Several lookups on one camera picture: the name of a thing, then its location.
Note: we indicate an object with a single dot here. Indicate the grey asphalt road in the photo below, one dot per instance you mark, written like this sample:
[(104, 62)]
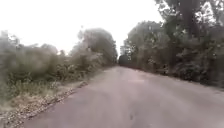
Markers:
[(133, 103)]

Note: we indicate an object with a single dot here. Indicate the row of bushes and trees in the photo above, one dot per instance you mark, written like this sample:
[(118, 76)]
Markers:
[(50, 63)]

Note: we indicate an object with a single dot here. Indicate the row of tall trees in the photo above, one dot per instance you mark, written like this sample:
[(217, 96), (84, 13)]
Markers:
[(180, 50)]

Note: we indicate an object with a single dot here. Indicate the leaf-strewn dirt verge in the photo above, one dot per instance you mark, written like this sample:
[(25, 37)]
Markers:
[(36, 101)]

